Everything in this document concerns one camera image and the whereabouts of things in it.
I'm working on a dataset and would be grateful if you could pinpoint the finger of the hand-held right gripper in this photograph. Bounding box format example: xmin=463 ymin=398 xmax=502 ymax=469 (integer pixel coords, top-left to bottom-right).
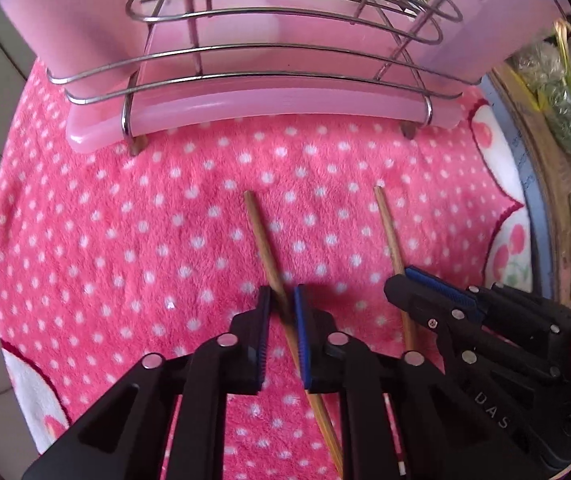
xmin=405 ymin=266 xmax=571 ymax=337
xmin=384 ymin=276 xmax=562 ymax=382

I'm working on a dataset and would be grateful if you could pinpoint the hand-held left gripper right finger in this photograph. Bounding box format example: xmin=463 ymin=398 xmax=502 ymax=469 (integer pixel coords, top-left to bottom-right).
xmin=294 ymin=284 xmax=516 ymax=480

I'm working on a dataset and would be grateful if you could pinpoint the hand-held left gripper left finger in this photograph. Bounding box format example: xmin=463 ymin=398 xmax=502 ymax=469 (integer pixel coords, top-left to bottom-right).
xmin=22 ymin=286 xmax=272 ymax=480

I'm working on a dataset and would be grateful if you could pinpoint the bag of green vegetables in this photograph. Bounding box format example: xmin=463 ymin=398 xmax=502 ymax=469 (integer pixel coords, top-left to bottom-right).
xmin=508 ymin=20 xmax=571 ymax=182

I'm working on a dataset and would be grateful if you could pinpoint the pink polka dot blanket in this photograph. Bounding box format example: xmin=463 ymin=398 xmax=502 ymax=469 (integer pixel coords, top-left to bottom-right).
xmin=0 ymin=55 xmax=530 ymax=480

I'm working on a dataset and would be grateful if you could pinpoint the wooden side table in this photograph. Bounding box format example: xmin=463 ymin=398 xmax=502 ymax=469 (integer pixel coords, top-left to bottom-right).
xmin=483 ymin=60 xmax=571 ymax=307

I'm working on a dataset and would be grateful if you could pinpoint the pink dish drying rack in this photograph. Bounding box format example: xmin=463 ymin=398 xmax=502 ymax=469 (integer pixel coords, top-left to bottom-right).
xmin=2 ymin=0 xmax=571 ymax=154

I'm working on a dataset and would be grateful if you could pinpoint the wooden chopstick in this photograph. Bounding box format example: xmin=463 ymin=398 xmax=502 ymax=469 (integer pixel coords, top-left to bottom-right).
xmin=242 ymin=190 xmax=346 ymax=480
xmin=374 ymin=186 xmax=419 ymax=356

